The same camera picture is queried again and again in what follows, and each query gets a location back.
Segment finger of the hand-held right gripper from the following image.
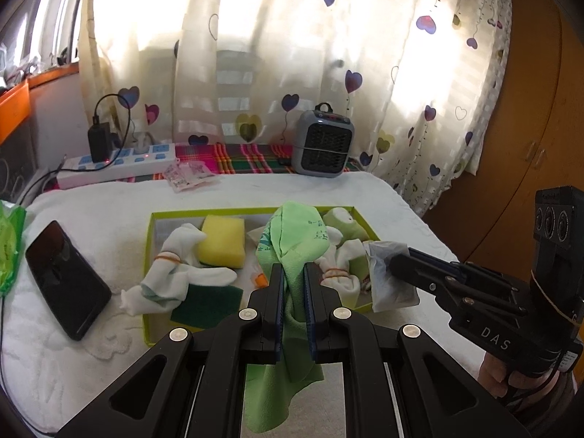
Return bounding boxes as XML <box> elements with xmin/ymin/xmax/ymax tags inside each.
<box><xmin>407</xmin><ymin>246</ymin><xmax>519</xmax><ymax>293</ymax></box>
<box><xmin>389</xmin><ymin>254</ymin><xmax>531</xmax><ymax>319</ymax></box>

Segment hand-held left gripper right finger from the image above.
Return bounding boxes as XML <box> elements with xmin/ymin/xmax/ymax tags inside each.
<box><xmin>303</xmin><ymin>262</ymin><xmax>530</xmax><ymax>438</ymax></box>

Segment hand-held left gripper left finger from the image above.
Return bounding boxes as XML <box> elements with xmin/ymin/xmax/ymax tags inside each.
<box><xmin>55</xmin><ymin>264</ymin><xmax>286</xmax><ymax>438</ymax></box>

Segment white mint sock bundle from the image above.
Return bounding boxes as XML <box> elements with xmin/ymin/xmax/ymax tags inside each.
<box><xmin>312</xmin><ymin>228</ymin><xmax>371</xmax><ymax>306</ymax></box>
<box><xmin>119</xmin><ymin>223</ymin><xmax>238</xmax><ymax>318</ymax></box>

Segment white thin cloth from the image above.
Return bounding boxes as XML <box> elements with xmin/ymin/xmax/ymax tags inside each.
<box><xmin>364</xmin><ymin>241</ymin><xmax>420</xmax><ymax>313</ymax></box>

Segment bright green cloth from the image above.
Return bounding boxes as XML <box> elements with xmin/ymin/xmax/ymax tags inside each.
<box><xmin>243</xmin><ymin>201</ymin><xmax>330</xmax><ymax>434</ymax></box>

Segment yellow green scouring sponge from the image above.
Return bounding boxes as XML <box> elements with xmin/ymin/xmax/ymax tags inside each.
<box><xmin>170</xmin><ymin>283</ymin><xmax>245</xmax><ymax>329</ymax></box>
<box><xmin>197</xmin><ymin>215</ymin><xmax>247</xmax><ymax>269</ymax></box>

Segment green sock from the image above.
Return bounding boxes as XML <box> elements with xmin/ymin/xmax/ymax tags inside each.
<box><xmin>319</xmin><ymin>207</ymin><xmax>380</xmax><ymax>297</ymax></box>

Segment lime green box tray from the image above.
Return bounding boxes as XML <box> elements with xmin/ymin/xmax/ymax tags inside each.
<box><xmin>142</xmin><ymin>205</ymin><xmax>381</xmax><ymax>347</ymax></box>

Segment person's right forearm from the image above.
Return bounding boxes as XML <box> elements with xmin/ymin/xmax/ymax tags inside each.
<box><xmin>502</xmin><ymin>369</ymin><xmax>584</xmax><ymax>438</ymax></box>

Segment person's right hand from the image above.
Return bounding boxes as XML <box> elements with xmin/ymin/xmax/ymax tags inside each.
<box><xmin>477</xmin><ymin>353</ymin><xmax>569</xmax><ymax>403</ymax></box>

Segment plaid cloth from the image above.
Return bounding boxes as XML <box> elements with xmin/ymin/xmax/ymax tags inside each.
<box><xmin>176</xmin><ymin>143</ymin><xmax>361</xmax><ymax>176</ymax></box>

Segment grey small fan heater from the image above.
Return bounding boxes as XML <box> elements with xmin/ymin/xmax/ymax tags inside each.
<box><xmin>291</xmin><ymin>103</ymin><xmax>356</xmax><ymax>175</ymax></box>

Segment wooden wardrobe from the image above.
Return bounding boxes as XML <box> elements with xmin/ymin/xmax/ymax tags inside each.
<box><xmin>424</xmin><ymin>0</ymin><xmax>584</xmax><ymax>284</ymax></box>

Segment white blue power strip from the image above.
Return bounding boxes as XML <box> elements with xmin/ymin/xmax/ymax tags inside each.
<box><xmin>55</xmin><ymin>142</ymin><xmax>176</xmax><ymax>190</ymax></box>

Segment black smartphone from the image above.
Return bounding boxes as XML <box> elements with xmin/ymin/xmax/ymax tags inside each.
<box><xmin>25</xmin><ymin>220</ymin><xmax>112</xmax><ymax>341</ymax></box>

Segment black charger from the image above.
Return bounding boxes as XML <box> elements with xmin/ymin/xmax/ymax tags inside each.
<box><xmin>88</xmin><ymin>123</ymin><xmax>112</xmax><ymax>164</ymax></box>

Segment cream heart print curtain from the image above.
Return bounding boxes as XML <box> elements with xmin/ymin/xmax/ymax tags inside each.
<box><xmin>77</xmin><ymin>0</ymin><xmax>512</xmax><ymax>220</ymax></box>

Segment green tissue packet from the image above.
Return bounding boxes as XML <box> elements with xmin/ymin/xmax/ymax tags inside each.
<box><xmin>0</xmin><ymin>201</ymin><xmax>27</xmax><ymax>295</ymax></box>

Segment orange window sill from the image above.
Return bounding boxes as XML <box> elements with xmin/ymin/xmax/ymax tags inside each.
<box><xmin>27</xmin><ymin>61</ymin><xmax>82</xmax><ymax>89</ymax></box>

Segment orange storage bin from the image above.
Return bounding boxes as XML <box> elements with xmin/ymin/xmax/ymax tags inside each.
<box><xmin>0</xmin><ymin>77</ymin><xmax>30</xmax><ymax>144</ymax></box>

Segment pile of white packaging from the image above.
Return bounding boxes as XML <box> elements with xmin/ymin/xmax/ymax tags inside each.
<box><xmin>0</xmin><ymin>43</ymin><xmax>44</xmax><ymax>94</ymax></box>

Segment black charging cable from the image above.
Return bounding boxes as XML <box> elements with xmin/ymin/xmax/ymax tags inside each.
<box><xmin>93</xmin><ymin>93</ymin><xmax>136</xmax><ymax>149</ymax></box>

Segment window frame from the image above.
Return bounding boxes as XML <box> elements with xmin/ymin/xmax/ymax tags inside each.
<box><xmin>27</xmin><ymin>0</ymin><xmax>99</xmax><ymax>71</ymax></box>

